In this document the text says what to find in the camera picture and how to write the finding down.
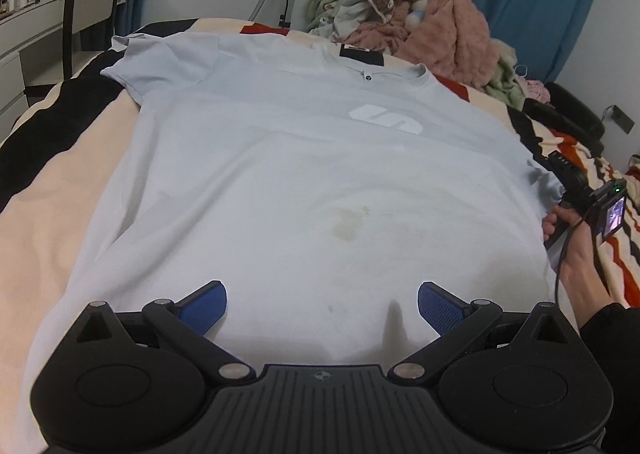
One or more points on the person's right hand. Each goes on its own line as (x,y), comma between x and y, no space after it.
(560,224)

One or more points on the pink fluffy garment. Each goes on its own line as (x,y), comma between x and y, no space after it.
(535,91)

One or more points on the white dressing table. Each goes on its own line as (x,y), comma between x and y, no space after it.
(30,34)

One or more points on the beige hooded sweatshirt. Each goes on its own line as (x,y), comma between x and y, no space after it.
(355,4)

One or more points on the pink fluffy blanket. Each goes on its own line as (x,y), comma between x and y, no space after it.
(450,29)

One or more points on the black armchair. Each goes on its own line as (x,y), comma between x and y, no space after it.
(575,114)

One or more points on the red black cream striped blanket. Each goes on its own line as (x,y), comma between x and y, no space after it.
(60,194)

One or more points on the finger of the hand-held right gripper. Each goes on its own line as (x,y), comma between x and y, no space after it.
(539,173)

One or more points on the pale grey t-shirt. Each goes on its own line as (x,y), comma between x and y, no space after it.
(280,184)

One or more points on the dark wall socket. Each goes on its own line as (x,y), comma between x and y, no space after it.
(622,120)

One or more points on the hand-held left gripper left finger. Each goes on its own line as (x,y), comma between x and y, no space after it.
(202,309)

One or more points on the person's right forearm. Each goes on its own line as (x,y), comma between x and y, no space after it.
(587,269)

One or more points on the cream cloth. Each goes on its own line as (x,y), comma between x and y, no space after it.
(505,54)

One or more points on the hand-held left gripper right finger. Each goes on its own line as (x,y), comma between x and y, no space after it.
(442,309)

